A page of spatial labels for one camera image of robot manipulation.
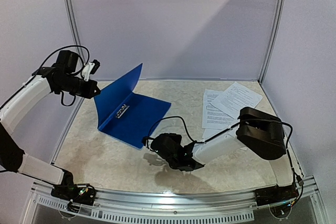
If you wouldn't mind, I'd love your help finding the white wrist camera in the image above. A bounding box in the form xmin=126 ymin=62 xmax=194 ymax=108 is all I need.
xmin=80 ymin=59 xmax=100 ymax=81
xmin=142 ymin=136 xmax=154 ymax=150

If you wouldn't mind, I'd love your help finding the left aluminium corner post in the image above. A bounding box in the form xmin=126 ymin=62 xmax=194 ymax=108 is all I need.
xmin=64 ymin=0 xmax=90 ymax=77

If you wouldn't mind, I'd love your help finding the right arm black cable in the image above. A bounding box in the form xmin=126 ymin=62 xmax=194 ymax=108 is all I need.
xmin=143 ymin=115 xmax=305 ymax=204

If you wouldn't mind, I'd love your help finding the blue file folder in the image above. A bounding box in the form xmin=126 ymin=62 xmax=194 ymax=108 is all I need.
xmin=94 ymin=64 xmax=171 ymax=150

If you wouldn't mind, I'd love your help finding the bottom white paper sheet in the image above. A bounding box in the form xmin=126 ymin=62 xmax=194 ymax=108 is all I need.
xmin=202 ymin=129 xmax=248 ymax=151

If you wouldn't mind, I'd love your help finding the aluminium corner post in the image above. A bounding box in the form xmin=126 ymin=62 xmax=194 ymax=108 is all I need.
xmin=258 ymin=0 xmax=285 ymax=85
xmin=64 ymin=0 xmax=90 ymax=77

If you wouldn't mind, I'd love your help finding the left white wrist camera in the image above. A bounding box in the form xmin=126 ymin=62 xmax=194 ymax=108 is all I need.
xmin=80 ymin=59 xmax=100 ymax=81

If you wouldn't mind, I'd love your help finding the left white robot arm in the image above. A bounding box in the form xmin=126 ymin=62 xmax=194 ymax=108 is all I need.
xmin=1 ymin=46 xmax=100 ymax=200

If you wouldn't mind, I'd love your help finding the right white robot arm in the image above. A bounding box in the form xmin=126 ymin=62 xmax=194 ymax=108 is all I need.
xmin=143 ymin=107 xmax=286 ymax=172

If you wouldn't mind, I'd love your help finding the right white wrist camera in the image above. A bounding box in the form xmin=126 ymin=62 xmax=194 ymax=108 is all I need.
xmin=142 ymin=136 xmax=154 ymax=150

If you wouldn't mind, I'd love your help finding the perforated white cable tray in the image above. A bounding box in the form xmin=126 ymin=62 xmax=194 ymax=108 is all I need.
xmin=31 ymin=196 xmax=255 ymax=223

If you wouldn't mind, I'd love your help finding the aluminium front rail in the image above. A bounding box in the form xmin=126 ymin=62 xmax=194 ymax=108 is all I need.
xmin=30 ymin=174 xmax=318 ymax=214

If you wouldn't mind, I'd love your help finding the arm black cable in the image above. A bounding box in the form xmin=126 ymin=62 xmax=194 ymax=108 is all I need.
xmin=34 ymin=45 xmax=91 ymax=106
xmin=143 ymin=115 xmax=305 ymax=204

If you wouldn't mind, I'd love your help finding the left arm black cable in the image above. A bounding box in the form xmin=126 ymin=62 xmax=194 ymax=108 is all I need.
xmin=34 ymin=45 xmax=91 ymax=106

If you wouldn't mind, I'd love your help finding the printed paper sheet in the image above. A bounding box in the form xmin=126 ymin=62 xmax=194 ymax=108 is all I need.
xmin=202 ymin=89 xmax=238 ymax=130
xmin=211 ymin=82 xmax=263 ymax=119

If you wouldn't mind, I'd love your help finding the folder metal clip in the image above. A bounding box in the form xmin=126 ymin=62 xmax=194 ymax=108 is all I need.
xmin=115 ymin=104 xmax=130 ymax=119

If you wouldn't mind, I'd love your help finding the right aluminium corner post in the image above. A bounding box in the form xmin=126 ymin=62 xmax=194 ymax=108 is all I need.
xmin=258 ymin=0 xmax=285 ymax=85

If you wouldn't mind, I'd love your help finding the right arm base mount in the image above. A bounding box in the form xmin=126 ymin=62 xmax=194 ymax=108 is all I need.
xmin=254 ymin=183 xmax=304 ymax=207

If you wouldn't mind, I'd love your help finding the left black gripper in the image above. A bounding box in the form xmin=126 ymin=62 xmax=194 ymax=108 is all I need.
xmin=57 ymin=74 xmax=100 ymax=98

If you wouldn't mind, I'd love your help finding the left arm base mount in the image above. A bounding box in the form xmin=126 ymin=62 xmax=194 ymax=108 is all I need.
xmin=51 ymin=184 xmax=97 ymax=206

